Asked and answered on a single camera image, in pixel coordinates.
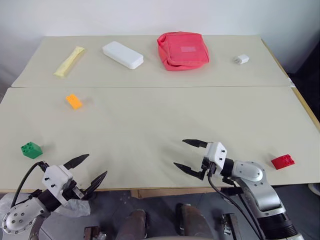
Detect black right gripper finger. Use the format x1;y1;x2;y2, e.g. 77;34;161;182
173;162;206;181
181;138;210;149

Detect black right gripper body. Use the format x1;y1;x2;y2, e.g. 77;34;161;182
200;155;218;180

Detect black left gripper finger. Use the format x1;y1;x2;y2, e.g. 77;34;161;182
82;170;109;200
62;153;90;171

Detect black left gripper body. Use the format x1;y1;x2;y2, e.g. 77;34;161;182
61;180;90;202

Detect crumpled clear plastic bag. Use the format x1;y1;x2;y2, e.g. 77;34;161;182
52;197;91;219

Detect green toy brick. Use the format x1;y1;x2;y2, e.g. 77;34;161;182
20;141;44;159

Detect beige table mat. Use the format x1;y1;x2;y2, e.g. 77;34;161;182
0;86;320;194
11;34;297;89

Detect dark rounded shape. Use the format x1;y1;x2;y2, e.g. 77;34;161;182
116;208;151;240
174;202;214;240

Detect orange toy brick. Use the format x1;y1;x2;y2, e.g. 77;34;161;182
65;93;84;111

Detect red toy brick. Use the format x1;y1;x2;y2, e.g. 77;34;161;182
271;153;296;171

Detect red fabric pouch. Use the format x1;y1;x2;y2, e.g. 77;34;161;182
156;31;211;73

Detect small white charger plug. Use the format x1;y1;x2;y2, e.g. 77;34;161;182
233;54;250;66

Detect pale yellow wrapped bar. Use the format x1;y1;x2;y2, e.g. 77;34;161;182
53;45;86;80

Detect white round container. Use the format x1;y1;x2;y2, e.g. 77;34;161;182
307;183;320;199

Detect white rectangular plastic case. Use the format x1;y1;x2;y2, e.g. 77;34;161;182
101;40;145;70

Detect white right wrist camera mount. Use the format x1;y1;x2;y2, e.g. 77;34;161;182
203;141;229;176

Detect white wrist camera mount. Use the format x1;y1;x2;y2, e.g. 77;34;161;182
203;141;229;176
41;164;75;207

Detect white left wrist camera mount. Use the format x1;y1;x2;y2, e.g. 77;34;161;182
41;164;75;207

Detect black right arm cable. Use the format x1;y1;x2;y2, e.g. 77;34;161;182
207;172;266;240

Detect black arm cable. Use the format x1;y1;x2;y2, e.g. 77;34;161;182
207;172;266;240
9;161;50;209

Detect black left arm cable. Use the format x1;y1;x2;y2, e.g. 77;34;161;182
9;161;50;209

